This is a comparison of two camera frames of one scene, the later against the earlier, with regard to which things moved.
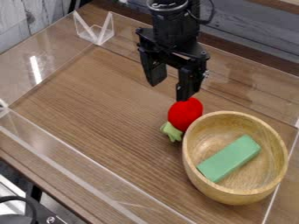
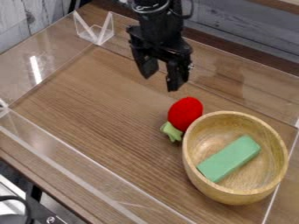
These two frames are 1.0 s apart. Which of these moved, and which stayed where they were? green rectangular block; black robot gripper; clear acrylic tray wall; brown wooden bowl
Moved: black robot gripper
Stayed: clear acrylic tray wall; brown wooden bowl; green rectangular block
